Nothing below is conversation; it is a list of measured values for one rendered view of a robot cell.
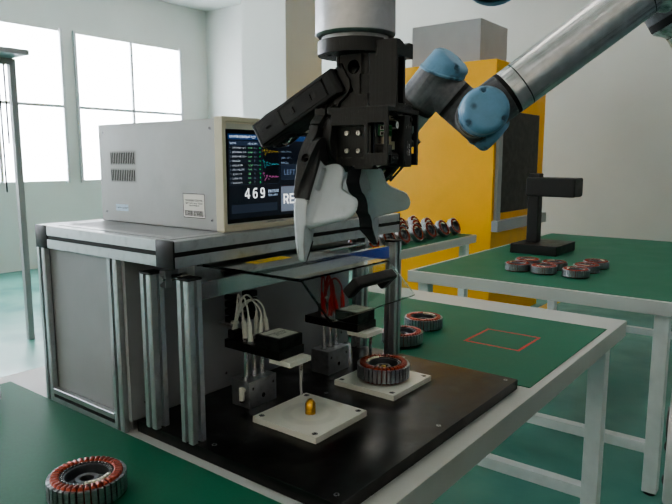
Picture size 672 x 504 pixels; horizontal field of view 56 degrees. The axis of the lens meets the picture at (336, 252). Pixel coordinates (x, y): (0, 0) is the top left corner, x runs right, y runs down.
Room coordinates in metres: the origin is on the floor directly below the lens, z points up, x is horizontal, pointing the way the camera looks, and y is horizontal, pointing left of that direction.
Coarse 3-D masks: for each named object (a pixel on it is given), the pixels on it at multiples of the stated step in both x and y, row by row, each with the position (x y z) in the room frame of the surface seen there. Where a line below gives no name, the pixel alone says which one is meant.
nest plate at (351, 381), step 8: (344, 376) 1.30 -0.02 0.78; (352, 376) 1.30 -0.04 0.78; (416, 376) 1.30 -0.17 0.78; (424, 376) 1.30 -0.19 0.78; (336, 384) 1.28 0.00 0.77; (344, 384) 1.27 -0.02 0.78; (352, 384) 1.25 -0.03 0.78; (360, 384) 1.25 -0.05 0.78; (368, 384) 1.25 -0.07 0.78; (400, 384) 1.25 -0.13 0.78; (408, 384) 1.25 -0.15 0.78; (416, 384) 1.26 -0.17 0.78; (368, 392) 1.23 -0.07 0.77; (376, 392) 1.22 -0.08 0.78; (384, 392) 1.21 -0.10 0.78; (392, 392) 1.21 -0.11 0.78; (400, 392) 1.21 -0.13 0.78; (408, 392) 1.23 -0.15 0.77; (392, 400) 1.19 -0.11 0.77
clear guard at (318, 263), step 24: (216, 264) 1.07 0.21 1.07; (240, 264) 1.07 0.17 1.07; (264, 264) 1.07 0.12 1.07; (288, 264) 1.07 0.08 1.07; (312, 264) 1.07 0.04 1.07; (336, 264) 1.07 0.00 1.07; (360, 264) 1.07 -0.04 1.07; (384, 264) 1.10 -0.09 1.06; (312, 288) 0.93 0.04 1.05; (336, 288) 0.97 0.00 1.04; (384, 288) 1.05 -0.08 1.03; (408, 288) 1.09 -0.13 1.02; (336, 312) 0.92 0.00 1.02; (360, 312) 0.96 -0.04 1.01
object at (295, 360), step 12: (264, 336) 1.13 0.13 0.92; (276, 336) 1.13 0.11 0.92; (288, 336) 1.13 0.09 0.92; (300, 336) 1.15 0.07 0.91; (240, 348) 1.17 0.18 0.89; (252, 348) 1.15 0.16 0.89; (264, 348) 1.13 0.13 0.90; (276, 348) 1.11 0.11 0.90; (288, 348) 1.13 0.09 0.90; (300, 348) 1.15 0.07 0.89; (252, 360) 1.19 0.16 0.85; (276, 360) 1.11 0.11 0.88; (288, 360) 1.11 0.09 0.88; (300, 360) 1.12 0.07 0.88; (252, 372) 1.19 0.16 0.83
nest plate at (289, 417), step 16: (288, 400) 1.17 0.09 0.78; (304, 400) 1.17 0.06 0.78; (320, 400) 1.17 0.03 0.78; (256, 416) 1.09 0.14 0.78; (272, 416) 1.09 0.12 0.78; (288, 416) 1.09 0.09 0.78; (304, 416) 1.09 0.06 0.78; (320, 416) 1.09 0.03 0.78; (336, 416) 1.09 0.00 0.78; (352, 416) 1.09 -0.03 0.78; (288, 432) 1.04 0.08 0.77; (304, 432) 1.02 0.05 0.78; (320, 432) 1.02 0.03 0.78; (336, 432) 1.04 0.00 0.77
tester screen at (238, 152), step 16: (240, 144) 1.15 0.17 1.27; (256, 144) 1.18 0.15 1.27; (240, 160) 1.15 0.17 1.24; (256, 160) 1.18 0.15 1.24; (272, 160) 1.22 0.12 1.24; (288, 160) 1.25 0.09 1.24; (240, 176) 1.15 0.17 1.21; (256, 176) 1.18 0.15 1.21; (272, 176) 1.22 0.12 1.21; (240, 192) 1.15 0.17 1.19; (272, 192) 1.22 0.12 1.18
